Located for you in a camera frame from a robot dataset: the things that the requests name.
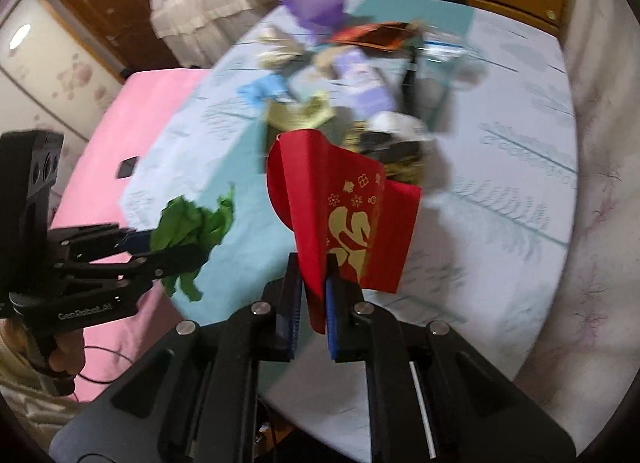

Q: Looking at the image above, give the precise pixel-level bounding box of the white floral wardrobe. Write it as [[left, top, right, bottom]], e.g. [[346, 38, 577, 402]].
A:
[[0, 0, 126, 164]]

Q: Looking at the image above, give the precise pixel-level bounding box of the purple plastic bag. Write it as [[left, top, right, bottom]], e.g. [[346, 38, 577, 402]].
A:
[[282, 0, 351, 38]]

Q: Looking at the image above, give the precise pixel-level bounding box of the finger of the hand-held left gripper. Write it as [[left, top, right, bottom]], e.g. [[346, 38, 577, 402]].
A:
[[50, 245, 212, 295], [47, 223, 157, 264]]

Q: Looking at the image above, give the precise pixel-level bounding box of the person's left hand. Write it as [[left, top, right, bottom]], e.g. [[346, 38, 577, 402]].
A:
[[47, 327, 87, 380]]

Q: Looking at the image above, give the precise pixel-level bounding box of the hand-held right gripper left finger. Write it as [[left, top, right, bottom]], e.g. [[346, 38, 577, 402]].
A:
[[50, 253, 304, 463]]

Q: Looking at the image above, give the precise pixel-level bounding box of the blue plastic wrapper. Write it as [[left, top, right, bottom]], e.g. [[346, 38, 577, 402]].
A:
[[236, 75, 291, 106]]

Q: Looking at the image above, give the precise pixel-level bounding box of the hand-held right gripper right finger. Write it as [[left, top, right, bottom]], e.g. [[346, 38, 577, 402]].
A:
[[324, 265, 577, 463]]

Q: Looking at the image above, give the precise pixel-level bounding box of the dark olive wrapper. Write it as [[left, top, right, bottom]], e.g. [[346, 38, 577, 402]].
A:
[[345, 125, 432, 184]]

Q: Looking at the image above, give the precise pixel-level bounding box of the person's left forearm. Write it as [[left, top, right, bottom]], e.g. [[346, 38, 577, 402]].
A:
[[0, 318, 83, 440]]

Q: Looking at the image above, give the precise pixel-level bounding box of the yellow crumpled wrapper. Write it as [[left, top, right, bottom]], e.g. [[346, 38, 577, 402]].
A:
[[262, 93, 335, 136]]

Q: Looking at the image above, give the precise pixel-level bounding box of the orange snack packet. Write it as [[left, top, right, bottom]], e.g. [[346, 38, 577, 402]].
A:
[[327, 22, 414, 52]]

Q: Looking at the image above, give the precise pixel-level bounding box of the white floral curtain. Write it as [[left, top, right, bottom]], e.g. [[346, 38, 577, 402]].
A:
[[515, 0, 640, 424]]

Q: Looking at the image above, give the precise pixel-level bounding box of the beige crumpled paper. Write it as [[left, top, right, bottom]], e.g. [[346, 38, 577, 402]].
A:
[[257, 25, 314, 74]]

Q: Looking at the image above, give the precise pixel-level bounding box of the clear plastic bag white label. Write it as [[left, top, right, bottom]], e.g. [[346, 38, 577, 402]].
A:
[[415, 28, 489, 90]]

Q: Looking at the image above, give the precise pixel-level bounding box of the white crumpled paper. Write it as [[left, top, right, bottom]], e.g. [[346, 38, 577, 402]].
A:
[[367, 110, 434, 144]]

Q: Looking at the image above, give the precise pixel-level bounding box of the pink blanket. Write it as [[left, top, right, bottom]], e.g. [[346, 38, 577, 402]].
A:
[[47, 68, 217, 405]]

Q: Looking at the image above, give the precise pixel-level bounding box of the brown wooden door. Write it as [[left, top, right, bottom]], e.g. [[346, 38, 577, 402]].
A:
[[56, 0, 182, 84]]

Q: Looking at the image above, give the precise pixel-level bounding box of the purple and white box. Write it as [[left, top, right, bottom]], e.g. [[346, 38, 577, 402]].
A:
[[332, 49, 397, 114]]

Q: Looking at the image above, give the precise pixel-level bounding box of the red envelope with gold print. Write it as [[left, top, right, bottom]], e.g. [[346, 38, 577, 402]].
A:
[[266, 129, 424, 335]]

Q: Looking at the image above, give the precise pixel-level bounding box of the black cable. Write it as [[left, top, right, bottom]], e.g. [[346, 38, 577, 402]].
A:
[[75, 343, 137, 385]]

